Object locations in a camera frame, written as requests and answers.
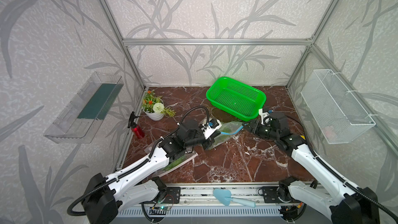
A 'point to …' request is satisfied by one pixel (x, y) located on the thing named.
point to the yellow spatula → (303, 137)
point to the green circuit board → (164, 208)
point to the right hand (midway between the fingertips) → (243, 124)
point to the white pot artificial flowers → (153, 107)
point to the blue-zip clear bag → (226, 131)
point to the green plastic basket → (238, 99)
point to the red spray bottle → (138, 131)
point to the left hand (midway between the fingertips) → (219, 133)
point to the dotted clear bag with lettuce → (175, 162)
